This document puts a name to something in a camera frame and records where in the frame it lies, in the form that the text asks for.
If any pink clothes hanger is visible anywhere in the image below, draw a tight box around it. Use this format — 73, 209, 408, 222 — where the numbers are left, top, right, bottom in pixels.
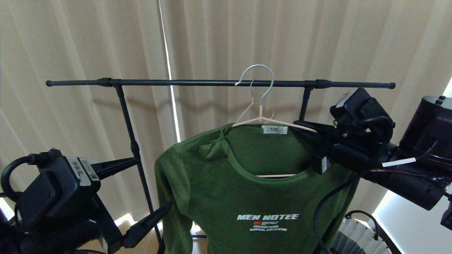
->
236, 80, 275, 125
232, 64, 318, 178

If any green printed shirt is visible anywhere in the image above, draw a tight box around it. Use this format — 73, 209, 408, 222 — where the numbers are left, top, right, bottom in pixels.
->
154, 122, 361, 254

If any white laundry basket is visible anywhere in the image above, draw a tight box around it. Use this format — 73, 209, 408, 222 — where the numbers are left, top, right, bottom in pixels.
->
332, 211, 401, 254

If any beige curtain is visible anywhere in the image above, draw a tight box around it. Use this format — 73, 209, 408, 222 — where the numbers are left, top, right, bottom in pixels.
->
0, 0, 452, 228

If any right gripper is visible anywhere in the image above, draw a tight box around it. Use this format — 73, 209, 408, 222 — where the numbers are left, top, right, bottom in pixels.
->
312, 140, 446, 211

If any black clothes rack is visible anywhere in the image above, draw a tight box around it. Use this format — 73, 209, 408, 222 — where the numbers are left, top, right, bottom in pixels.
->
46, 77, 396, 254

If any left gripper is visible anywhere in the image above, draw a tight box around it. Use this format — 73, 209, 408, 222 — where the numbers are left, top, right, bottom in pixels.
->
19, 157, 174, 254

